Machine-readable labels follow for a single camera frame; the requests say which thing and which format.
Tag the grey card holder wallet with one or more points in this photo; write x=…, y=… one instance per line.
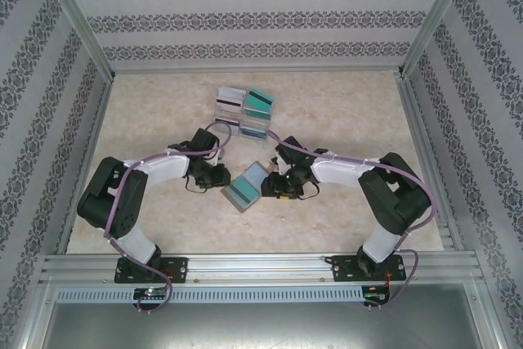
x=255, y=175

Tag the clear acrylic card organizer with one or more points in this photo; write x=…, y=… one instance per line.
x=242, y=118

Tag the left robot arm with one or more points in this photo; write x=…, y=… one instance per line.
x=102, y=202

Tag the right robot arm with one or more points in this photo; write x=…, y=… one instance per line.
x=392, y=202

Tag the silver card black stripe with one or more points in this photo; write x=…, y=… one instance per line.
x=233, y=127
x=229, y=105

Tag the blue striped card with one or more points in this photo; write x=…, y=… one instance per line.
x=254, y=131

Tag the silver card plain face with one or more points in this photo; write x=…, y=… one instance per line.
x=231, y=93

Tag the left circuit board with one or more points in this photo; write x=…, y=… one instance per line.
x=151, y=292

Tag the circuit board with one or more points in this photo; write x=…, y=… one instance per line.
x=376, y=296
x=151, y=292

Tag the grey metal sheet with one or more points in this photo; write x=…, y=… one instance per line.
x=261, y=326

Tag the right circuit board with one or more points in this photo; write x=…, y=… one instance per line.
x=376, y=296

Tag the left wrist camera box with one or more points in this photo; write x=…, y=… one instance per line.
x=216, y=154

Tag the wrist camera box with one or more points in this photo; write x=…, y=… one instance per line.
x=275, y=163
x=216, y=154

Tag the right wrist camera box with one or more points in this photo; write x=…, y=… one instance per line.
x=275, y=163

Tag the aluminium mounting rail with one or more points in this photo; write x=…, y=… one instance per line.
x=261, y=269

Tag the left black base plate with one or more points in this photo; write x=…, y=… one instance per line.
x=177, y=269

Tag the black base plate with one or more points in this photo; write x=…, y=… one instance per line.
x=343, y=269
x=177, y=269

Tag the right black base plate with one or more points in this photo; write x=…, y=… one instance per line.
x=343, y=269

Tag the thin aluminium back rail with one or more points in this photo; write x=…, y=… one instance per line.
x=257, y=70

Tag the aluminium side rail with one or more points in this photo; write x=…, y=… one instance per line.
x=417, y=120
x=97, y=120

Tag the aluminium frame post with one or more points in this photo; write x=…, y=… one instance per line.
x=435, y=18
x=77, y=18

